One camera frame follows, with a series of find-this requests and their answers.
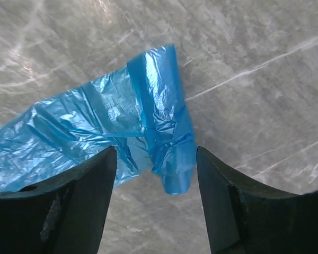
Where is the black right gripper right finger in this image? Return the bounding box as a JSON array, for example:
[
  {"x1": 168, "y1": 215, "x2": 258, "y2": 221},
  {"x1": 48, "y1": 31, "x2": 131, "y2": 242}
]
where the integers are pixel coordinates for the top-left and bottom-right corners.
[{"x1": 197, "y1": 147, "x2": 318, "y2": 253}]

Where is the blue plastic trash bag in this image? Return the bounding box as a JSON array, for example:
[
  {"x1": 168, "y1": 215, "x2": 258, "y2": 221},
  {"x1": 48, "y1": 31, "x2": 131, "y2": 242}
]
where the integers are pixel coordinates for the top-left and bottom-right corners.
[{"x1": 0, "y1": 44, "x2": 197, "y2": 195}]

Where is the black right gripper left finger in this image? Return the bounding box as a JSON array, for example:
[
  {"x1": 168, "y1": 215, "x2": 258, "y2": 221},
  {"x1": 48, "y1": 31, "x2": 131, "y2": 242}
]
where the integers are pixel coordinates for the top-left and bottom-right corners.
[{"x1": 0, "y1": 147, "x2": 117, "y2": 253}]

